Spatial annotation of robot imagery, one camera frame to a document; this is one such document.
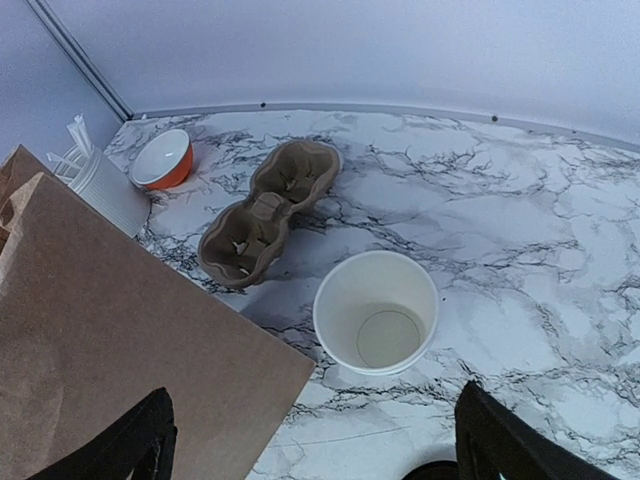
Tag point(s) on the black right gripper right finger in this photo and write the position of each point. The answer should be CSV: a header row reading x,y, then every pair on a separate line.
x,y
494,443

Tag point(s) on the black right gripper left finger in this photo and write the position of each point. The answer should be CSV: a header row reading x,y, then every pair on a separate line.
x,y
139,445

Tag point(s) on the brown paper bag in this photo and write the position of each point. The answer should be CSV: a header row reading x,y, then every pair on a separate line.
x,y
93,324

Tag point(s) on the cardboard cup carrier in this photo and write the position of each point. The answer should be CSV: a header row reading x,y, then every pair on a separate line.
x,y
248,236

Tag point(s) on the white utensil holder cup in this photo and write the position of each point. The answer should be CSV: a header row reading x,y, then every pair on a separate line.
x,y
109,191

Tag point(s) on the orange white bowl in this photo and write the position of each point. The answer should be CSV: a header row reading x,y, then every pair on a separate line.
x,y
164,162

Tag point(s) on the white plastic utensils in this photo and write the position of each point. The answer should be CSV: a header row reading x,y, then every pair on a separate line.
x,y
75,163

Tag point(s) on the left aluminium corner post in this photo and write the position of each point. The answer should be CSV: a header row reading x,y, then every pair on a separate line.
x,y
79,58

